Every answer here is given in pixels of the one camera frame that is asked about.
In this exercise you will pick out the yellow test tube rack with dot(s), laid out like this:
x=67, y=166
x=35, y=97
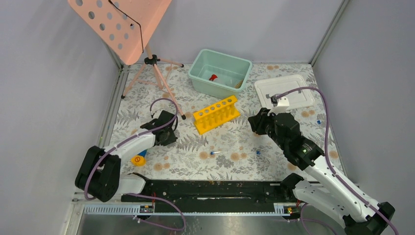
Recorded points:
x=216, y=114

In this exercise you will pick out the pink perforated music stand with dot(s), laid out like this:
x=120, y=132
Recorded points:
x=126, y=27

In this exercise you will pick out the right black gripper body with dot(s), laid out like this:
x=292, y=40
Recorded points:
x=265, y=123

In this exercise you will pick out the mint green plastic bin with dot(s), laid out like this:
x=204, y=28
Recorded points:
x=231, y=68

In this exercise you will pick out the white plastic bin lid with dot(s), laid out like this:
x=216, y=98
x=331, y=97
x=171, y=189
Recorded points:
x=275, y=86

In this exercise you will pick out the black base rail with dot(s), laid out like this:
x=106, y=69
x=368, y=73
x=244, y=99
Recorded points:
x=214, y=196

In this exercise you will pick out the white wash bottle red cap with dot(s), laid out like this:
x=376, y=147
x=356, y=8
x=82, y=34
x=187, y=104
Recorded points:
x=216, y=79

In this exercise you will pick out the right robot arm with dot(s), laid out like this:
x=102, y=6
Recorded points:
x=355, y=211

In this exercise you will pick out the yellow capped bottle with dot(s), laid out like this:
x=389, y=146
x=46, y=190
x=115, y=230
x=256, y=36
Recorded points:
x=138, y=160

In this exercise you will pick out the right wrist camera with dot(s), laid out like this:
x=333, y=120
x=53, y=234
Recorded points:
x=280, y=105

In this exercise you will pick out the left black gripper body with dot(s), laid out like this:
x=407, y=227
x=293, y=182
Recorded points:
x=170, y=138

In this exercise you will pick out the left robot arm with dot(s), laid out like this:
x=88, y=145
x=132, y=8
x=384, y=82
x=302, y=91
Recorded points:
x=99, y=174

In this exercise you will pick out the floral patterned table mat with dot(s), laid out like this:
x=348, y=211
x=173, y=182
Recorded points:
x=189, y=157

